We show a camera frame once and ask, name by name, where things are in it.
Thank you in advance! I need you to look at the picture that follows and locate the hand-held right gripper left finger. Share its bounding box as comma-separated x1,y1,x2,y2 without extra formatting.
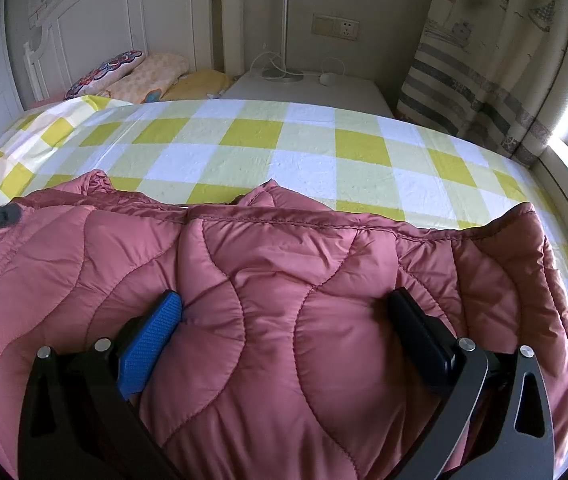
16,289,185,480

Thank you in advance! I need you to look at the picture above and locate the printed striped curtain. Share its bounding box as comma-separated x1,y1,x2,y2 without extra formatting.
396,0,568,168

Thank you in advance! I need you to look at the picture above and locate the yellow pillow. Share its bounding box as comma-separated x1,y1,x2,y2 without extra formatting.
161,70,235,102

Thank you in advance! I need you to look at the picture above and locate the white nightstand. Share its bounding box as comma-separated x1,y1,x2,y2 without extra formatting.
224,70,395,116

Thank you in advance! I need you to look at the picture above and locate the colourful patterned pillow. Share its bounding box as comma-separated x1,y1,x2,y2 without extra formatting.
64,50,146,101

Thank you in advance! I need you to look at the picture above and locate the pink quilted jacket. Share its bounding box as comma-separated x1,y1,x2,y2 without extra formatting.
0,170,568,480

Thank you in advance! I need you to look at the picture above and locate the white wall socket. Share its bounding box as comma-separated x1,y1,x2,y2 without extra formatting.
336,19,361,41

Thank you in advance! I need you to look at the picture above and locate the beige wall switch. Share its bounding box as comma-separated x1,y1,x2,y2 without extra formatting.
312,15,337,37

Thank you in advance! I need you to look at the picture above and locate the white cable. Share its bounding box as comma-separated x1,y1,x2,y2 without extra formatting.
250,51,290,80

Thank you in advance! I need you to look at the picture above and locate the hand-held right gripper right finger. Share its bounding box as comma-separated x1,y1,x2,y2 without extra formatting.
388,287,555,480

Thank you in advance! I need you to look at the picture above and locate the white bed headboard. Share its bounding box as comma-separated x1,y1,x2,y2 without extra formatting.
23,0,245,103

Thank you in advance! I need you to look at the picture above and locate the pale pink checkered pillow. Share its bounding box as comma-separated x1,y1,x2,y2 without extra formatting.
101,52,192,105

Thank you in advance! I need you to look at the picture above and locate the yellow white checkered blanket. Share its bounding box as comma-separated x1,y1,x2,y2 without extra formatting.
0,95,568,461

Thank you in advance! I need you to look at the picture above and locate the slim white table lamp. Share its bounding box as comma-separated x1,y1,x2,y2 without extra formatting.
264,0,306,82

